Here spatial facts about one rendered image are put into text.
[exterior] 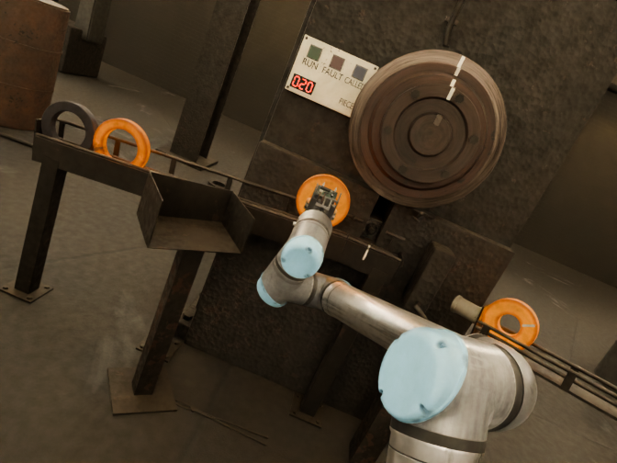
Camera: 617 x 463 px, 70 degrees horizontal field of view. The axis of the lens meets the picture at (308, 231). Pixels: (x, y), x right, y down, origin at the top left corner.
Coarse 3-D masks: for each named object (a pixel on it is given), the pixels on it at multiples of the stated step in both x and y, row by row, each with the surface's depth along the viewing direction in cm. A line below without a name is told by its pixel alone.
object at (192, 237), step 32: (160, 192) 129; (192, 192) 133; (224, 192) 138; (160, 224) 127; (192, 224) 134; (224, 224) 140; (192, 256) 129; (160, 320) 134; (160, 352) 140; (128, 384) 146; (160, 384) 152
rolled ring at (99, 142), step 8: (112, 120) 146; (120, 120) 146; (128, 120) 146; (104, 128) 147; (112, 128) 147; (120, 128) 146; (128, 128) 146; (136, 128) 146; (96, 136) 148; (104, 136) 148; (136, 136) 147; (144, 136) 148; (96, 144) 149; (104, 144) 150; (144, 144) 147; (104, 152) 150; (144, 152) 148; (136, 160) 149; (144, 160) 149
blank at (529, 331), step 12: (504, 300) 134; (516, 300) 132; (492, 312) 136; (504, 312) 134; (516, 312) 132; (528, 312) 130; (492, 324) 136; (528, 324) 130; (516, 336) 132; (528, 336) 130
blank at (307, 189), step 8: (312, 176) 128; (320, 176) 126; (328, 176) 126; (304, 184) 127; (312, 184) 127; (320, 184) 127; (328, 184) 127; (336, 184) 126; (304, 192) 128; (312, 192) 128; (344, 192) 127; (304, 200) 129; (344, 200) 127; (336, 208) 128; (344, 208) 128; (336, 216) 129; (344, 216) 129; (336, 224) 130
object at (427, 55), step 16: (400, 64) 130; (464, 64) 128; (368, 80) 132; (384, 80) 131; (480, 80) 129; (368, 96) 133; (496, 96) 129; (352, 112) 135; (496, 112) 131; (352, 128) 136; (496, 128) 132; (352, 144) 138; (496, 144) 133; (496, 160) 135; (368, 176) 140; (480, 176) 136; (384, 192) 141; (464, 192) 138
